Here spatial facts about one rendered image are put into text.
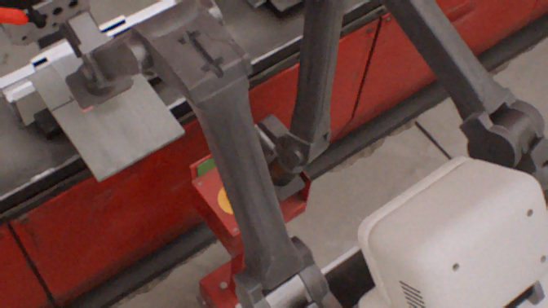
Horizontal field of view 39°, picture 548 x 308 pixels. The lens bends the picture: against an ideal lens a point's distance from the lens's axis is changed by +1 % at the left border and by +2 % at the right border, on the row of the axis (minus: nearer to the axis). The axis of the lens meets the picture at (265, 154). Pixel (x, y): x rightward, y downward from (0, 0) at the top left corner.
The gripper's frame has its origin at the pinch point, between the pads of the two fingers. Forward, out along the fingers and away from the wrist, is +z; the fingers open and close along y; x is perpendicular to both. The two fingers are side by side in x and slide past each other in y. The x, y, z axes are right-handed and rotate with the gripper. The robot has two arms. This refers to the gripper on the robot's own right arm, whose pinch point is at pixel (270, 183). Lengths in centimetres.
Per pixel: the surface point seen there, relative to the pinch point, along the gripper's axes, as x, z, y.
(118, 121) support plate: 25.0, -21.3, 22.6
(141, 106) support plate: 19.8, -21.2, 23.1
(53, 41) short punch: 27, -21, 42
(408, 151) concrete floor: -72, 73, -8
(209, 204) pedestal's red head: 14.7, -4.1, 2.6
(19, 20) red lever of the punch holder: 33, -40, 40
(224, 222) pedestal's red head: 14.6, -5.5, -2.4
